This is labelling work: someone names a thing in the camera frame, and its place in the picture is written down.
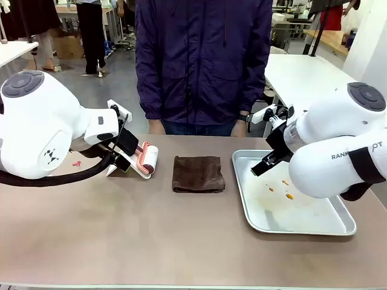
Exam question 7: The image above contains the black fabric arm strap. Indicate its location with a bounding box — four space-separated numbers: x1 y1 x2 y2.
339 147 387 202

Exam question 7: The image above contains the wooden top table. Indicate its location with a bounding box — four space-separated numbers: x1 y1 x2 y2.
302 28 350 57

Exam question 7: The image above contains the small white table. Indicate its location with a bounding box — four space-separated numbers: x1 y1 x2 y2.
0 40 40 69

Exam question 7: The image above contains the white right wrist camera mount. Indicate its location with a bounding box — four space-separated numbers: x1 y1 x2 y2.
251 103 296 127

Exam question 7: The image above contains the person in black trousers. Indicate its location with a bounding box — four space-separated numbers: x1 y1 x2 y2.
74 0 107 78

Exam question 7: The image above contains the black slanted stand pole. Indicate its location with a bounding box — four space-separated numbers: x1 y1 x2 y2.
310 11 327 57

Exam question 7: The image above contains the silver metal tray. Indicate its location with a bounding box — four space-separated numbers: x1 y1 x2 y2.
232 149 357 237

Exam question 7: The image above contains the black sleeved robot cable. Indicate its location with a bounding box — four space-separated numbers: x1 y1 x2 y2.
0 150 117 187

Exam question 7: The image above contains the pink handled white lint roller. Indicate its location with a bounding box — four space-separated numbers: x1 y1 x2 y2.
132 141 160 179

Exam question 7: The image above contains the person's left hand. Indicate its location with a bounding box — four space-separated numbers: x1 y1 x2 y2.
232 120 247 137

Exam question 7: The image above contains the person in red apron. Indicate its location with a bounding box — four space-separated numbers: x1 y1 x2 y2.
319 0 361 31

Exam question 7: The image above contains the large white table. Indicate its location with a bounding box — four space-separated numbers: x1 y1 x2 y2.
263 53 355 139

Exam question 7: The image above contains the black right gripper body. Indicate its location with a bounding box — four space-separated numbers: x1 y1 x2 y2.
265 122 293 161

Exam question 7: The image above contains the brown cardboard box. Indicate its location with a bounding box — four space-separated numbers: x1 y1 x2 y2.
55 35 85 60

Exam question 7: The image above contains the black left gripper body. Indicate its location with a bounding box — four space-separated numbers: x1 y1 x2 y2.
116 130 140 157

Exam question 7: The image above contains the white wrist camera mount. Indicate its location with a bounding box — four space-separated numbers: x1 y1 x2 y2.
251 103 296 127
106 99 133 123

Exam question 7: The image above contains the person's right hand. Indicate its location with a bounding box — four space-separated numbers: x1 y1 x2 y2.
148 118 166 135

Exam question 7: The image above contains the person in purple jacket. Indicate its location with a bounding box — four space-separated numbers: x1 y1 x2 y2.
134 0 275 137

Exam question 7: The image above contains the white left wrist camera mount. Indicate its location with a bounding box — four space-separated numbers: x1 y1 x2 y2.
106 99 133 123

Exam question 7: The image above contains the brown cloth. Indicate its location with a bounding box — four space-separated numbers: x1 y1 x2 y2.
172 155 226 194

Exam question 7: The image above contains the person in dark coat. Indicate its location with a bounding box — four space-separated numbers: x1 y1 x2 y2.
8 0 63 73

